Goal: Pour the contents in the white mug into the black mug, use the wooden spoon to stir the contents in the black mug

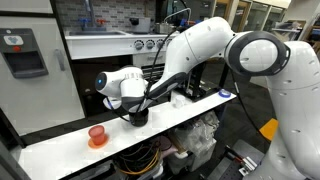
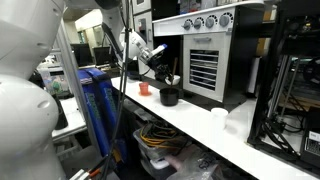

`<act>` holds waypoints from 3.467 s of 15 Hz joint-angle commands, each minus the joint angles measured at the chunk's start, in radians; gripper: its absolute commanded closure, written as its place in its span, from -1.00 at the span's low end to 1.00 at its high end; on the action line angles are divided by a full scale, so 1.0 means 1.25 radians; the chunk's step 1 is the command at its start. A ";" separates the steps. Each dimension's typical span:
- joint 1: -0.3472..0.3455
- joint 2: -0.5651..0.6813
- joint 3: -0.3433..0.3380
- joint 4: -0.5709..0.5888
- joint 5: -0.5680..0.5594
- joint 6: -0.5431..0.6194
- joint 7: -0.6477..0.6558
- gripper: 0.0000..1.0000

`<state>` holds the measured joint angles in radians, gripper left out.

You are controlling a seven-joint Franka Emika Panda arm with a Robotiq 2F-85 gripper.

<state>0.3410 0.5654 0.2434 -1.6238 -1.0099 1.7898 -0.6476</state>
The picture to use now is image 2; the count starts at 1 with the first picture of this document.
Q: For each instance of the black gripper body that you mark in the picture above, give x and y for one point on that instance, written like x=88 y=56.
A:
x=156 y=65

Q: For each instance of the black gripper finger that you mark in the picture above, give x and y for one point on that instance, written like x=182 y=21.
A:
x=163 y=78
x=168 y=71

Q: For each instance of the wooden spoon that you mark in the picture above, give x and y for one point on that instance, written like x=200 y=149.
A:
x=173 y=71

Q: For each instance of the black mug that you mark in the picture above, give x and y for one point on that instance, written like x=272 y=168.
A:
x=169 y=98

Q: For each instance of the white mug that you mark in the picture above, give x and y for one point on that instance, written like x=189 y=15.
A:
x=219 y=116

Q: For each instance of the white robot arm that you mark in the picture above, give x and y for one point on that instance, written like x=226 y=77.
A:
x=26 y=100

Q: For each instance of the white bowl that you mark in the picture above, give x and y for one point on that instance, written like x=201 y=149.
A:
x=176 y=80

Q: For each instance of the orange plastic cup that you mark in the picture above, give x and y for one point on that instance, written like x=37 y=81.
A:
x=144 y=88

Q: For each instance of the orange saucer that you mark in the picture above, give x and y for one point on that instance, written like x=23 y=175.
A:
x=146 y=94

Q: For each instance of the white toy kitchen stove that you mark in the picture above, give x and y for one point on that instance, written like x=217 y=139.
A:
x=213 y=40

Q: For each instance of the pink plastic container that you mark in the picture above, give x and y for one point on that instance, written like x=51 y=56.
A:
x=180 y=156

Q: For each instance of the white plastic container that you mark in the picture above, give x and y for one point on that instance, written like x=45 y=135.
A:
x=160 y=164

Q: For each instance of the clear plastic bag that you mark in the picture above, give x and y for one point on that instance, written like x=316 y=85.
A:
x=196 y=166

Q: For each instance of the white side table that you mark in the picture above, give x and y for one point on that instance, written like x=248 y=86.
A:
x=75 y=116

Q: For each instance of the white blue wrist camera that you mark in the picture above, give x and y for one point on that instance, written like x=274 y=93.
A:
x=156 y=50

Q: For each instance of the aluminium extrusion frame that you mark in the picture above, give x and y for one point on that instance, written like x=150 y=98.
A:
x=71 y=73

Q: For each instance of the black 3D printer frame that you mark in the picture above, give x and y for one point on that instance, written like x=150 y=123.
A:
x=286 y=83

